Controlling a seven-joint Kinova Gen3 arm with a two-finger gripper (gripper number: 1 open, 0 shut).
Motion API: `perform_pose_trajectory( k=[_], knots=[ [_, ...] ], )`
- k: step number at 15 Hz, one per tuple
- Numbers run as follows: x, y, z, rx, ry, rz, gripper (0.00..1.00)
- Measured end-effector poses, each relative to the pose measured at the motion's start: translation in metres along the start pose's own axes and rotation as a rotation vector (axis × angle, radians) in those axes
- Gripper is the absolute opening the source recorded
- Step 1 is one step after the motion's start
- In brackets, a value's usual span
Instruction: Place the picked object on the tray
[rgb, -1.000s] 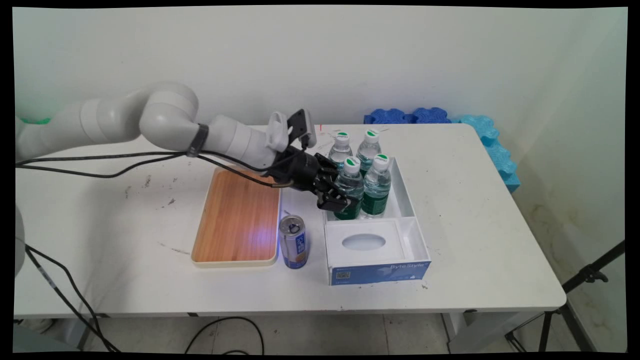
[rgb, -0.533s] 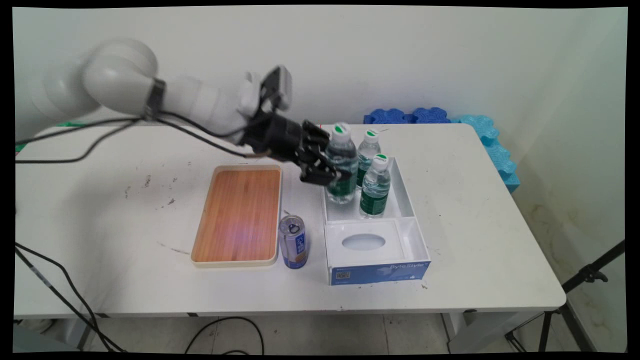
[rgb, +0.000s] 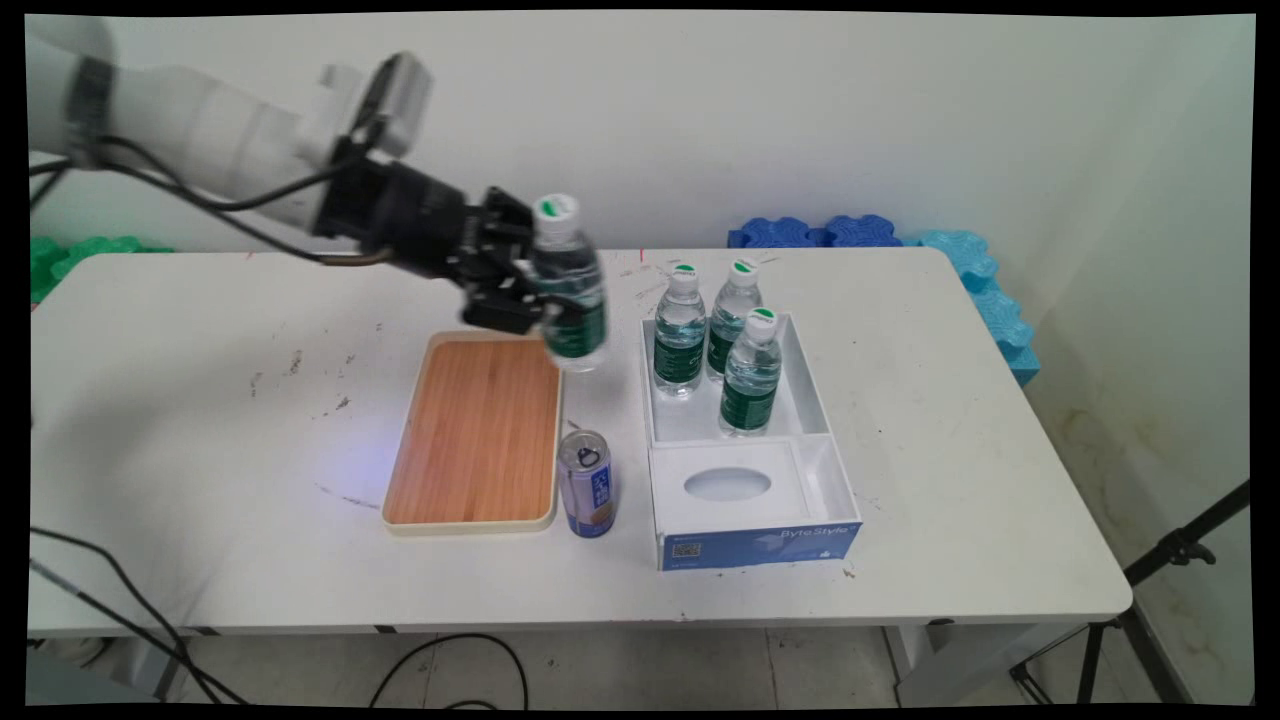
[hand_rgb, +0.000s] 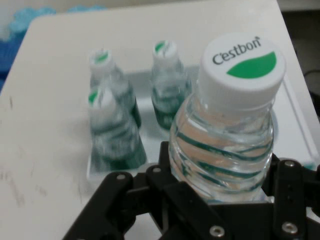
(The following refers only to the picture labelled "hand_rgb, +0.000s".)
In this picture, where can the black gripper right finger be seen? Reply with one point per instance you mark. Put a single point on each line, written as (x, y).
(292, 200)

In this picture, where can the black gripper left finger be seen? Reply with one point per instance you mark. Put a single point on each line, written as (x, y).
(120, 200)

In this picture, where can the green-label water bottle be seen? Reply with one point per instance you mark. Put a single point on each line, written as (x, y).
(102, 60)
(165, 75)
(112, 130)
(225, 140)

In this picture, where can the white box with blue front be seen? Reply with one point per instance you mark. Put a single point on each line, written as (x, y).
(143, 100)

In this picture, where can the dark blue foam mat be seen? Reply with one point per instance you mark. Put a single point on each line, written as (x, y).
(7, 62)

